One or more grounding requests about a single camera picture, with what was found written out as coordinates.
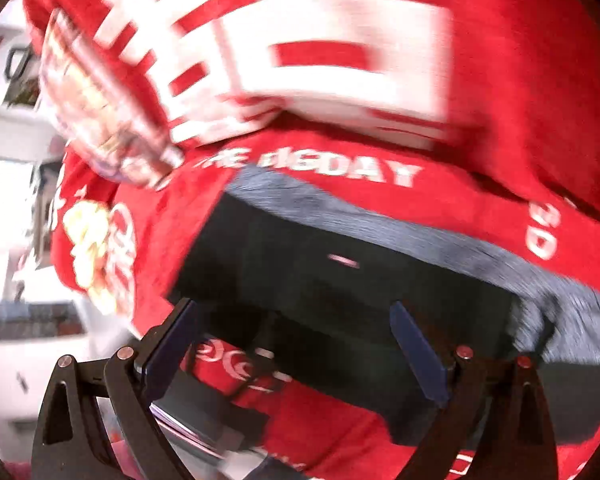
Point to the black pants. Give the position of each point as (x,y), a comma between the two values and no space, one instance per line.
(305,285)

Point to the white window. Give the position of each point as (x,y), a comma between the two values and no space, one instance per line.
(5,195)

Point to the blue-grey leaf-patterned cloth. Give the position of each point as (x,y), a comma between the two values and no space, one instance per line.
(570,320)

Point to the red quilt with white characters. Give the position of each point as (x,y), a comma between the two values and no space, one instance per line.
(505,85)

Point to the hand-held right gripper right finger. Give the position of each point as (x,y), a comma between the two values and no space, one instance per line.
(420,355)

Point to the printed figure pillow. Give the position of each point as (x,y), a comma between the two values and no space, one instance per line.
(95,110)

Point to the dark shelf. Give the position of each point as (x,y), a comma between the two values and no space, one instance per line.
(30,320)

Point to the red printed blanket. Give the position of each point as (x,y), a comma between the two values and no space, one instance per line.
(330,152)

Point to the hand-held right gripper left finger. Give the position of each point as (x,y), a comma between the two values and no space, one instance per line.
(172,345)

